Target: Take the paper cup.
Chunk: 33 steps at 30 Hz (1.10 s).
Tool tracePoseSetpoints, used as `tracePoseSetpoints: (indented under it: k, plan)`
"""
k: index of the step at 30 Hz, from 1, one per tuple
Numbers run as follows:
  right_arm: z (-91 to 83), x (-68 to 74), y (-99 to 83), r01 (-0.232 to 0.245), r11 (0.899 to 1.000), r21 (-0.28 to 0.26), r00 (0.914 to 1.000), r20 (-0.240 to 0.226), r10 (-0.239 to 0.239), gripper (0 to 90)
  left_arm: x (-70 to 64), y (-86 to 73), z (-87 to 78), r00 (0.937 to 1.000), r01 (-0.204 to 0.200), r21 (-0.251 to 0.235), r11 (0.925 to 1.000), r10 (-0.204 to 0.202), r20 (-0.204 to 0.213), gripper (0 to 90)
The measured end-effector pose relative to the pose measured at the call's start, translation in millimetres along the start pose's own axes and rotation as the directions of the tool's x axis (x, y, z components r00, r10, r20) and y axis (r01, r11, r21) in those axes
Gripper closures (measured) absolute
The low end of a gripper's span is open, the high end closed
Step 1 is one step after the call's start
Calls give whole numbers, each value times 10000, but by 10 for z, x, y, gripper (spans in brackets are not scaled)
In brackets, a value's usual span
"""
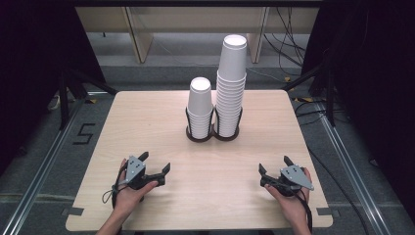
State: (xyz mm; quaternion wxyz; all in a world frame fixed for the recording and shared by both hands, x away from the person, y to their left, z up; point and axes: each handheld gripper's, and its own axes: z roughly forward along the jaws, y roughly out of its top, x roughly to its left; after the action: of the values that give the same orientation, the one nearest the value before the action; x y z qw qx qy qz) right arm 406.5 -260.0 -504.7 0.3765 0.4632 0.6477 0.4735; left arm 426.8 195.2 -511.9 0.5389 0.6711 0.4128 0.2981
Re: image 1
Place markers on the person's right hand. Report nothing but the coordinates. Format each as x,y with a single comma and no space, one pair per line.
295,205

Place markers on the black metal stand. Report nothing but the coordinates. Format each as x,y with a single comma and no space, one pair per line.
330,98
63,98

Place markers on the light wooden desk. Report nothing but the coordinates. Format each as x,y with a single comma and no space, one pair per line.
143,36

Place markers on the black tape strip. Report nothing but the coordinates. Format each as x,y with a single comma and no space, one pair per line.
73,211
328,212

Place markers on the aluminium floor rail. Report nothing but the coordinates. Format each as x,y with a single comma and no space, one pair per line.
42,169
352,173

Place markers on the tall stack of white cups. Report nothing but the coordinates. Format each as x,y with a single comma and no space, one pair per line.
231,88

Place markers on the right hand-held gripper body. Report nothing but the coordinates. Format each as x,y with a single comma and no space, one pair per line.
295,176

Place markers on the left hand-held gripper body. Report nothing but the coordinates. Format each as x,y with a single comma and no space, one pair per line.
135,169

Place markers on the short stack of white cups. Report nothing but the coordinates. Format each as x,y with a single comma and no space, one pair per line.
199,107

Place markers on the person's left hand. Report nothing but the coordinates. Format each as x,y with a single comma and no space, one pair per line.
129,197

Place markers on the black double cup holder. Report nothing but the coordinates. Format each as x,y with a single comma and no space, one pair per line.
212,132

